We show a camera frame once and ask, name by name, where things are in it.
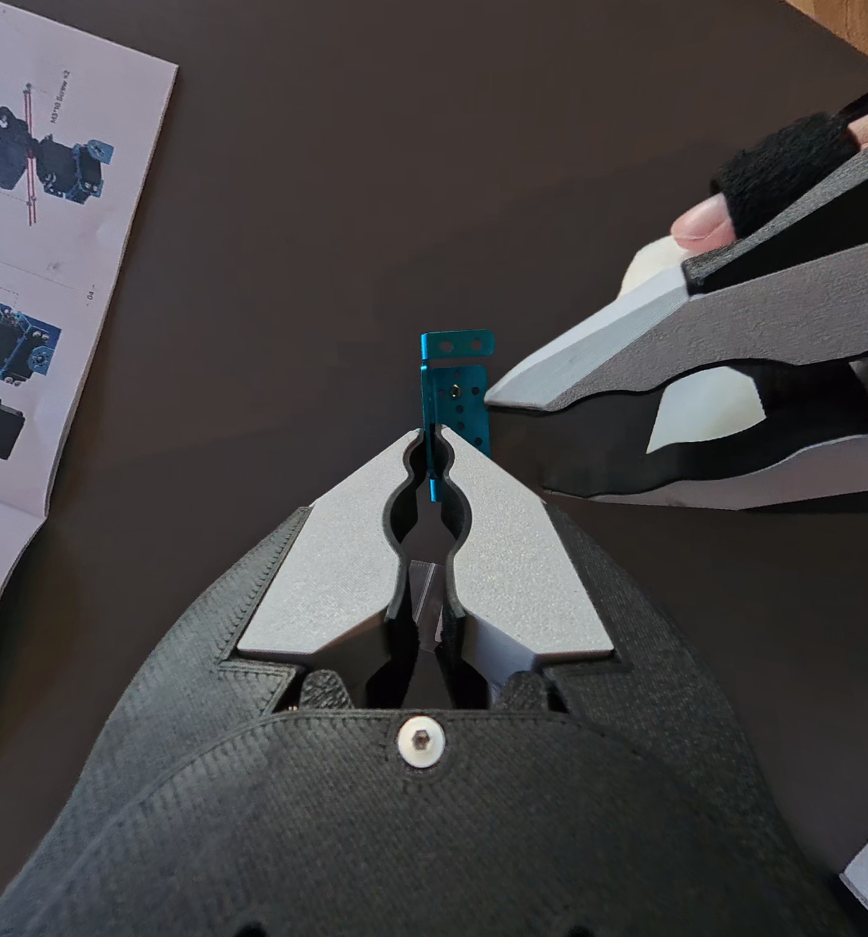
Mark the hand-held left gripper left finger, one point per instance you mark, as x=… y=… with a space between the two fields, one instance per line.
x=324 y=578

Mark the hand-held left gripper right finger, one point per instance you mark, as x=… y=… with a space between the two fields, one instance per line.
x=536 y=578

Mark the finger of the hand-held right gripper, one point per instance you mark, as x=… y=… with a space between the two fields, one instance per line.
x=807 y=476
x=770 y=315

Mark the clear nut bag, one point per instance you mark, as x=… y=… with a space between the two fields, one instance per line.
x=426 y=593

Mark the blue metal bracket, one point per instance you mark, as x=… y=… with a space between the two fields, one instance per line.
x=463 y=344

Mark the person's right hand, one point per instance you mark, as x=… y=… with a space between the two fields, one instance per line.
x=701 y=223

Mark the white instruction booklet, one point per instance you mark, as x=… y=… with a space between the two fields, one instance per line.
x=141 y=110

